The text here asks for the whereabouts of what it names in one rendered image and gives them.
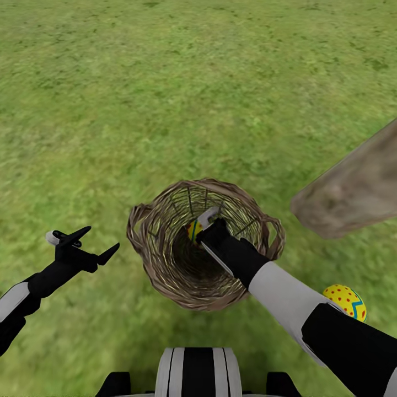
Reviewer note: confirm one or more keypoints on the wicker basket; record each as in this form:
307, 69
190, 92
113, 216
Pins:
188, 282

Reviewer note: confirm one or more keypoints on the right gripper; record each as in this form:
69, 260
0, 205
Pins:
217, 220

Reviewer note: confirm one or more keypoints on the easter egg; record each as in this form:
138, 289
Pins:
194, 229
348, 299

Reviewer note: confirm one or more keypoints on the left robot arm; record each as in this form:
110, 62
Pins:
24, 298

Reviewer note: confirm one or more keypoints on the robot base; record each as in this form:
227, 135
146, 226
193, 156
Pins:
117, 384

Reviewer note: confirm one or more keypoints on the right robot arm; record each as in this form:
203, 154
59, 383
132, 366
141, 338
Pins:
362, 357

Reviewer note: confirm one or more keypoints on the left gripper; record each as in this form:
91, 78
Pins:
69, 260

